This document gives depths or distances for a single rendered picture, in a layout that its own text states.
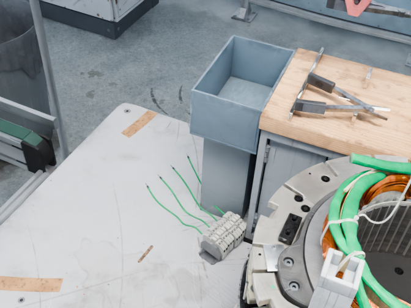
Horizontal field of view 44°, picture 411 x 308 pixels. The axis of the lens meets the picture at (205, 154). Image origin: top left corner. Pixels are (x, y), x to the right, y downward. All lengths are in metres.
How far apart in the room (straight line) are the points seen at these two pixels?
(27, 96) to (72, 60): 0.76
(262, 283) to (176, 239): 0.43
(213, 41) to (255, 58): 2.01
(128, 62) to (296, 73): 1.97
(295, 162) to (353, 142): 0.10
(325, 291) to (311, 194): 0.18
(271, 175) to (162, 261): 0.24
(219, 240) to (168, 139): 0.30
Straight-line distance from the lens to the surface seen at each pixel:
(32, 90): 2.04
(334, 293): 0.41
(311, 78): 0.74
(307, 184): 0.58
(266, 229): 0.53
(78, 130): 2.31
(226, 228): 0.87
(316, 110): 0.69
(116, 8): 2.81
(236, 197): 0.88
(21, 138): 1.15
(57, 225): 0.95
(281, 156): 0.75
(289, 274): 0.49
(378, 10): 0.73
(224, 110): 0.73
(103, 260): 0.89
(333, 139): 0.69
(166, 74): 2.61
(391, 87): 0.81
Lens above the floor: 1.51
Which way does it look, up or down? 44 degrees down
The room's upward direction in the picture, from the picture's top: 3 degrees clockwise
